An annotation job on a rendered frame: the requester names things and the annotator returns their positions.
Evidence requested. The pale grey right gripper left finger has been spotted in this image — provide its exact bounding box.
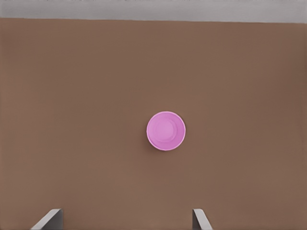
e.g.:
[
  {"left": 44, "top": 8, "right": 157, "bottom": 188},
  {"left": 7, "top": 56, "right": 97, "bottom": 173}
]
[{"left": 30, "top": 208, "right": 63, "bottom": 230}]

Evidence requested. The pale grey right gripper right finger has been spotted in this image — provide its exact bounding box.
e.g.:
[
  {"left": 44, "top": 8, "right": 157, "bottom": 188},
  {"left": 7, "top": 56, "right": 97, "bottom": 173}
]
[{"left": 192, "top": 208, "right": 213, "bottom": 230}]

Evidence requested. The pink bowl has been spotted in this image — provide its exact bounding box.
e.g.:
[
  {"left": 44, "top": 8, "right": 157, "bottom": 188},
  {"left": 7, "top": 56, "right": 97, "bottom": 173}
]
[{"left": 146, "top": 111, "right": 187, "bottom": 152}]

